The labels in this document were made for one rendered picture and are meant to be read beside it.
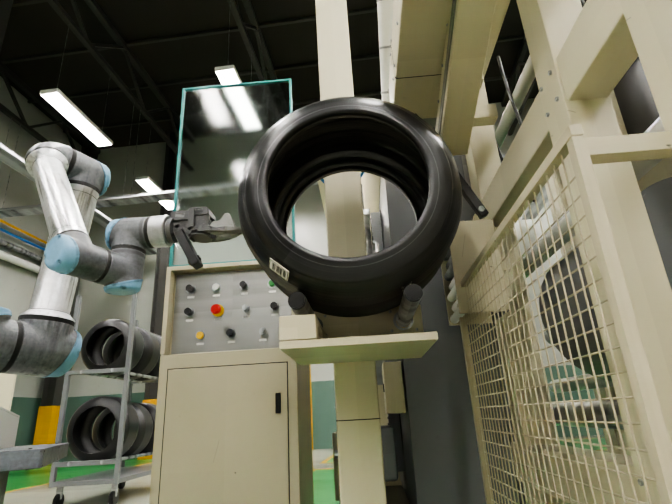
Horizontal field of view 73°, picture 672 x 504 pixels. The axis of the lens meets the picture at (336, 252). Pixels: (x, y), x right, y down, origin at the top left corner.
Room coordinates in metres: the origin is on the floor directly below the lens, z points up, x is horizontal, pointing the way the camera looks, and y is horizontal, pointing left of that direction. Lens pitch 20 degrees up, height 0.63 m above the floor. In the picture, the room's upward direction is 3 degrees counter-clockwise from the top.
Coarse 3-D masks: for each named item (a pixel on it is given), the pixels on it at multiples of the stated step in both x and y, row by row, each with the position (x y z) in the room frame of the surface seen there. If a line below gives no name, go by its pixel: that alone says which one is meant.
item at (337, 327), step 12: (384, 312) 1.40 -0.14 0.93; (396, 312) 1.40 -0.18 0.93; (420, 312) 1.39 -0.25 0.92; (324, 324) 1.41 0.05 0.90; (336, 324) 1.41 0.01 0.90; (348, 324) 1.40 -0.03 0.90; (360, 324) 1.40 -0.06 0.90; (372, 324) 1.40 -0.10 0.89; (384, 324) 1.40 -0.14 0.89; (396, 324) 1.39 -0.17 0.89; (420, 324) 1.39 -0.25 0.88; (336, 336) 1.41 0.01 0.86; (348, 336) 1.40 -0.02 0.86
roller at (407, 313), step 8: (408, 288) 1.05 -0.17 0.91; (416, 288) 1.05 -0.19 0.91; (408, 296) 1.05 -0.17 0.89; (416, 296) 1.05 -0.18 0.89; (400, 304) 1.18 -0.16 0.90; (408, 304) 1.09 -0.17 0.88; (416, 304) 1.09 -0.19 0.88; (400, 312) 1.23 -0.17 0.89; (408, 312) 1.17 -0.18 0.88; (400, 320) 1.31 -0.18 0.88; (408, 320) 1.28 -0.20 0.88
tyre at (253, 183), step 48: (288, 144) 1.17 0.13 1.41; (336, 144) 1.27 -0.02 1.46; (384, 144) 1.25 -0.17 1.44; (432, 144) 1.01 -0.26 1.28; (240, 192) 1.06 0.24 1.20; (288, 192) 1.31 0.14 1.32; (432, 192) 1.00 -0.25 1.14; (288, 240) 1.02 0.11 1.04; (432, 240) 1.02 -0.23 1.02; (288, 288) 1.10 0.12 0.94; (336, 288) 1.04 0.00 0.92; (384, 288) 1.05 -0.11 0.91
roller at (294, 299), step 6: (294, 294) 1.06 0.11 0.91; (300, 294) 1.06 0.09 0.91; (288, 300) 1.07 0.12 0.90; (294, 300) 1.06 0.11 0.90; (300, 300) 1.06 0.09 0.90; (306, 300) 1.07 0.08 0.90; (294, 306) 1.06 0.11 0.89; (300, 306) 1.06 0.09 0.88; (306, 306) 1.09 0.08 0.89; (294, 312) 1.12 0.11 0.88; (300, 312) 1.10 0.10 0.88; (306, 312) 1.13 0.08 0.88; (312, 312) 1.20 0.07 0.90
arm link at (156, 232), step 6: (156, 216) 1.14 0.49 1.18; (162, 216) 1.14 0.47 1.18; (168, 216) 1.16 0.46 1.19; (150, 222) 1.13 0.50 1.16; (156, 222) 1.13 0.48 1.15; (162, 222) 1.13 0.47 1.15; (150, 228) 1.13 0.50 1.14; (156, 228) 1.13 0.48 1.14; (162, 228) 1.13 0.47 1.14; (150, 234) 1.13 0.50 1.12; (156, 234) 1.13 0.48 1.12; (162, 234) 1.13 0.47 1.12; (150, 240) 1.14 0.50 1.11; (156, 240) 1.14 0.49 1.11; (162, 240) 1.15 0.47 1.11; (156, 246) 1.17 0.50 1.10; (162, 246) 1.17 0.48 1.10; (168, 246) 1.18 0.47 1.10
